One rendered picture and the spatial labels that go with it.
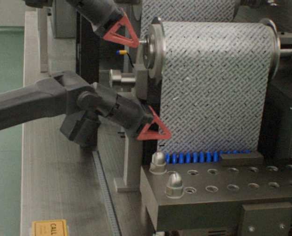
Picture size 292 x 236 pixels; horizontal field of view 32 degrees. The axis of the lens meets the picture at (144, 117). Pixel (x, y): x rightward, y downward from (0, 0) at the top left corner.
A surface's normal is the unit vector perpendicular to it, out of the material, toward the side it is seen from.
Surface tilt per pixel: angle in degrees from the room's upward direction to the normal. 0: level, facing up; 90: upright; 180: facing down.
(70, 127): 67
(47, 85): 12
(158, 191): 0
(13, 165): 0
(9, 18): 90
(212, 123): 90
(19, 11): 90
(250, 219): 90
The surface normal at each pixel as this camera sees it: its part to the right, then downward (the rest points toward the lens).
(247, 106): 0.20, 0.39
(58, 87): 0.11, -0.82
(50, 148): 0.06, -0.92
